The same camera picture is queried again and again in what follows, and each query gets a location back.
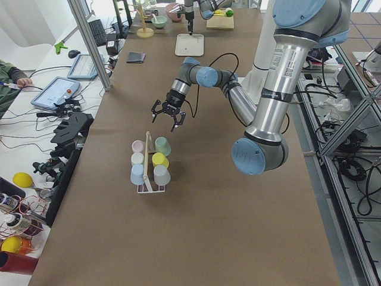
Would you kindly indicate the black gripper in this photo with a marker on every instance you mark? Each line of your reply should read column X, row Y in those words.
column 173, row 99

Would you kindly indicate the green cup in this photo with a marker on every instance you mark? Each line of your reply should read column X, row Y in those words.
column 162, row 146

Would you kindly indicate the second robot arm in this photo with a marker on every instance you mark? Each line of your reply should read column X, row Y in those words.
column 206, row 9

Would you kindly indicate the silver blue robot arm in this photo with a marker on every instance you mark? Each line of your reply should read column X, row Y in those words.
column 299, row 26

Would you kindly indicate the pink cup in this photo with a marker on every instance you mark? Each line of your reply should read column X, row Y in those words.
column 138, row 146

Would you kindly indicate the yellow cup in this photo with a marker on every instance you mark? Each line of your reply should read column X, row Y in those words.
column 160, row 159

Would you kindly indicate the pale cream cup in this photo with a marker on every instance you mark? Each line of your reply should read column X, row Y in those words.
column 137, row 158

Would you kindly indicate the cream rabbit tray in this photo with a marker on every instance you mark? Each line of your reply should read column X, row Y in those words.
column 189, row 45

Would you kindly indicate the grey cup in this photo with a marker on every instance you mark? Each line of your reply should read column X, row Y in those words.
column 161, row 175

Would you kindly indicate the light blue cup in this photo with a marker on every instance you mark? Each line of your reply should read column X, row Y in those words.
column 136, row 174

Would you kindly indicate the person hand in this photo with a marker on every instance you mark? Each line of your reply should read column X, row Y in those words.
column 24, row 82

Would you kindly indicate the grey folded cloth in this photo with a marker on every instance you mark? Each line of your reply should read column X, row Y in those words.
column 135, row 57

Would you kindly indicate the wooden mug tree stand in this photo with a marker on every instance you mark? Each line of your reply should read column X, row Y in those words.
column 144, row 32

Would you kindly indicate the green bowl with spoon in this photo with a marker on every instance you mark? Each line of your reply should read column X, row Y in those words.
column 158, row 21

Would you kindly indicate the pink bowl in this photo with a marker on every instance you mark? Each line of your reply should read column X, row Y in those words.
column 174, row 12

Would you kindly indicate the wooden cutting board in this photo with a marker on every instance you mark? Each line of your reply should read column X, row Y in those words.
column 220, row 21

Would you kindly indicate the black plastic stand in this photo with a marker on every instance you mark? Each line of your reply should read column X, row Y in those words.
column 67, row 131

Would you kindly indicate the black keyboard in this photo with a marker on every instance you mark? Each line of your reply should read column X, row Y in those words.
column 98, row 32

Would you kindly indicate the black computer mouse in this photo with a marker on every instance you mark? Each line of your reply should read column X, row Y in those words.
column 73, row 53

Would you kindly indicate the blue teach pendant tablet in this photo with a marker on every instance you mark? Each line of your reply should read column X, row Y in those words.
column 56, row 93

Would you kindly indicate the green toy fruit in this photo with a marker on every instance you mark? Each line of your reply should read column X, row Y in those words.
column 229, row 13

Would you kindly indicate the green clamp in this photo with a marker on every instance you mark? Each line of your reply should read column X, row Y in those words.
column 59, row 46

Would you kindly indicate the yellow lemon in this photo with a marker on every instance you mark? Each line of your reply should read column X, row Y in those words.
column 23, row 180

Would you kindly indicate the red cylinder container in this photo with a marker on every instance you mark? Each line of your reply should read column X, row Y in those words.
column 15, row 263

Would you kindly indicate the wooden rack handle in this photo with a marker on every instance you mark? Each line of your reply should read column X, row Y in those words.
column 146, row 156

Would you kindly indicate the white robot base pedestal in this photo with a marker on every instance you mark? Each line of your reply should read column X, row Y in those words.
column 255, row 78

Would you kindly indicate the white wire cup rack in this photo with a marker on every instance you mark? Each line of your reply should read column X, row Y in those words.
column 149, row 186

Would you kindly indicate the aluminium frame post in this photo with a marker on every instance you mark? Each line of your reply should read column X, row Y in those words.
column 80, row 18

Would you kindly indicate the copper wire basket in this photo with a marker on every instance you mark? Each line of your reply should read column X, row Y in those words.
column 26, row 218

